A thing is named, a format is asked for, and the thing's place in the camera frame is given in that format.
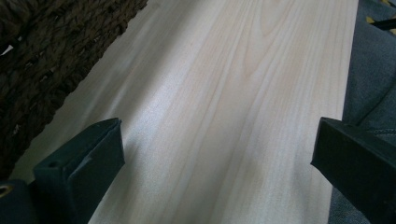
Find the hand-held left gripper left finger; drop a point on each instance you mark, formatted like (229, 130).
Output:
(77, 168)

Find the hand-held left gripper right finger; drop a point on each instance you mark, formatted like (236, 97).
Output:
(358, 165)

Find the grey cloth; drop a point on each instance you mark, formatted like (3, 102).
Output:
(370, 71)

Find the dark woven basket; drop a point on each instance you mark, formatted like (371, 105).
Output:
(46, 56)

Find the black and yellow object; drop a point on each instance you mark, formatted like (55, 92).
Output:
(384, 22)

